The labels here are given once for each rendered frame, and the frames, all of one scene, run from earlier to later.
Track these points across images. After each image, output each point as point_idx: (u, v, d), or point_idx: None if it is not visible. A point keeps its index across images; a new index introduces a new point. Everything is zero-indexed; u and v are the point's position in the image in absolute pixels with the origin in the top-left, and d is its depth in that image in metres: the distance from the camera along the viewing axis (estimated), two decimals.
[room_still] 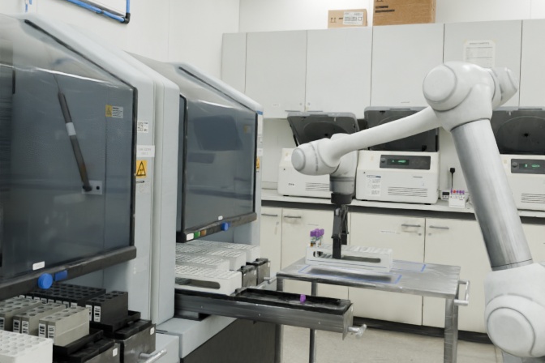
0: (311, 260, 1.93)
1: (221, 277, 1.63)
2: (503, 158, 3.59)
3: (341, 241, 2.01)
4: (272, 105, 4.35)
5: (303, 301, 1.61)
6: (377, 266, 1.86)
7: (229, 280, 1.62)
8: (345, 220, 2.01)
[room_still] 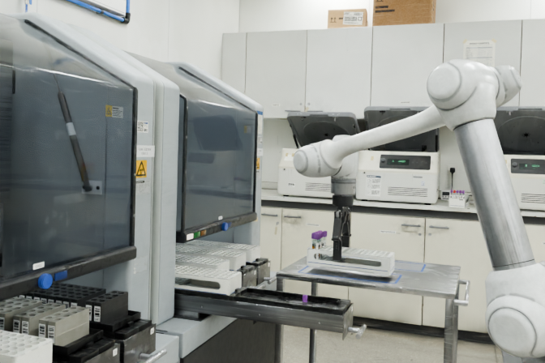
0: (312, 262, 1.93)
1: (221, 277, 1.63)
2: None
3: (343, 243, 2.00)
4: (272, 105, 4.35)
5: (306, 301, 1.61)
6: (378, 270, 1.84)
7: (229, 280, 1.62)
8: (348, 222, 1.99)
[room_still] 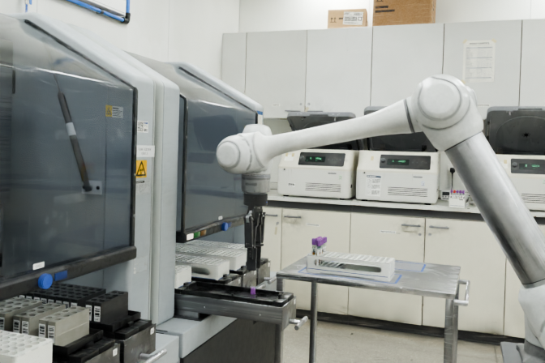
0: (312, 268, 1.93)
1: None
2: (503, 158, 3.59)
3: (253, 257, 1.66)
4: (272, 105, 4.35)
5: (254, 293, 1.68)
6: (378, 275, 1.84)
7: (177, 274, 1.68)
8: (246, 231, 1.65)
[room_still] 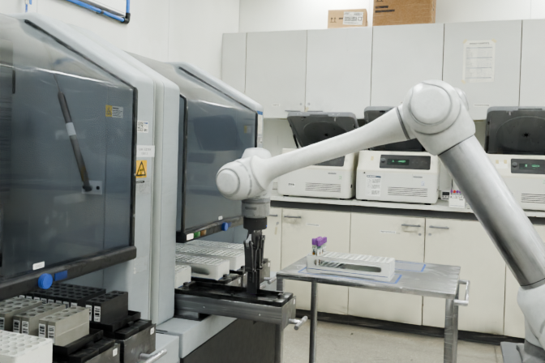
0: (312, 268, 1.93)
1: None
2: (503, 158, 3.59)
3: (253, 280, 1.67)
4: (272, 105, 4.35)
5: None
6: (378, 275, 1.84)
7: (177, 274, 1.68)
8: (247, 254, 1.65)
